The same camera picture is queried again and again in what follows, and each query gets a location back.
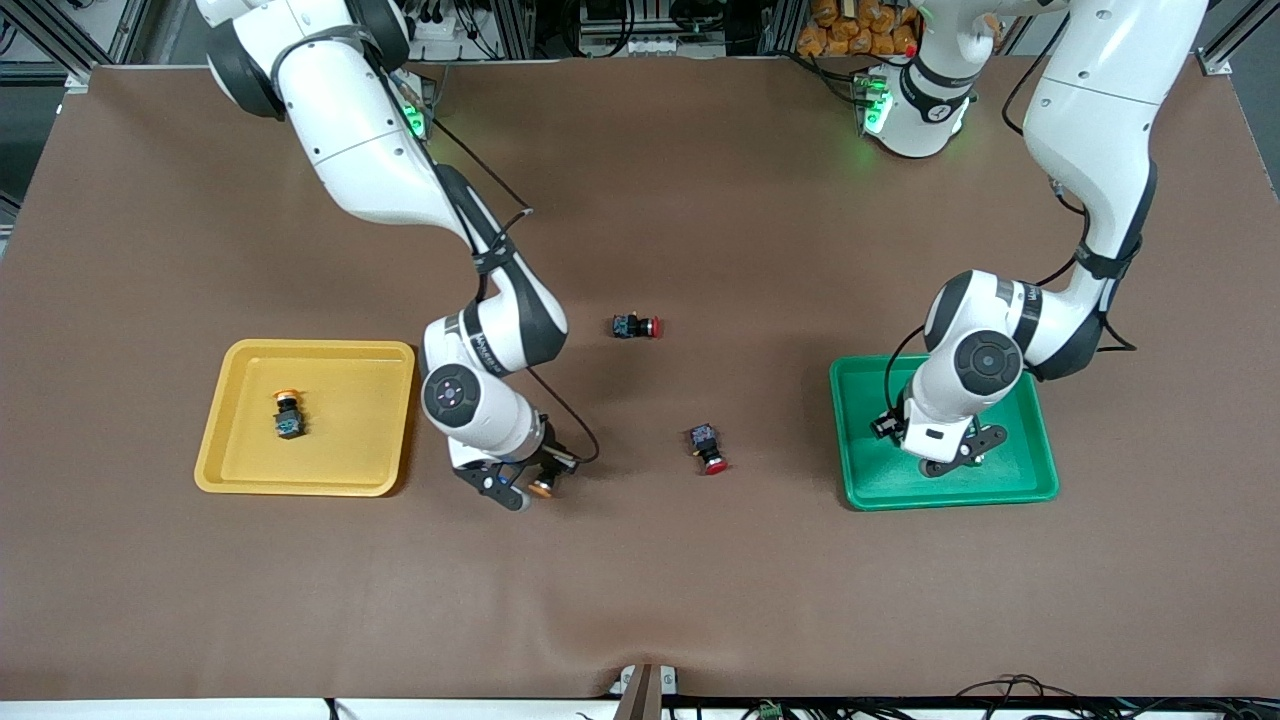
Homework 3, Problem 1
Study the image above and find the green plastic tray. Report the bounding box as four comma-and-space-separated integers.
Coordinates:
828, 350, 1061, 512

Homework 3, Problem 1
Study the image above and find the bundle of black cables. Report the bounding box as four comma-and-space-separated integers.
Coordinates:
940, 673, 1280, 720

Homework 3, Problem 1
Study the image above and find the yellow plastic tray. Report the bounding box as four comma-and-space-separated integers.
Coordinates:
193, 338, 417, 498

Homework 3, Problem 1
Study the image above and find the pile of orange objects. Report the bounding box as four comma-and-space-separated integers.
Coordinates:
797, 0, 919, 58

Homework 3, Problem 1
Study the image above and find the aluminium frame profile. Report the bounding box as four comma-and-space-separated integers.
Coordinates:
1200, 0, 1280, 76
0, 0, 151, 91

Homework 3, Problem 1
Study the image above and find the brown table mat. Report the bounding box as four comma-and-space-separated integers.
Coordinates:
0, 55, 1280, 701

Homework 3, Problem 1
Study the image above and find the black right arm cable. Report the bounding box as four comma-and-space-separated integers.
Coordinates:
300, 30, 601, 466

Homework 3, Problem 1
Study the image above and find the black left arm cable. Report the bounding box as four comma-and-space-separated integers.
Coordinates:
885, 20, 1141, 421

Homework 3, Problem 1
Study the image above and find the white power strip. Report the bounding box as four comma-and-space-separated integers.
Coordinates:
410, 8, 463, 43

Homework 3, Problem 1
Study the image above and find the metal table clamp bracket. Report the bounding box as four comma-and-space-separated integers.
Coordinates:
608, 663, 681, 720

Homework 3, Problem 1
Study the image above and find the white terminal strip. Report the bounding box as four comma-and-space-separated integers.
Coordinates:
618, 35, 703, 57

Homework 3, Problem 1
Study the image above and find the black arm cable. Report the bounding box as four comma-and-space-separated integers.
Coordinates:
300, 30, 601, 466
885, 20, 1141, 421

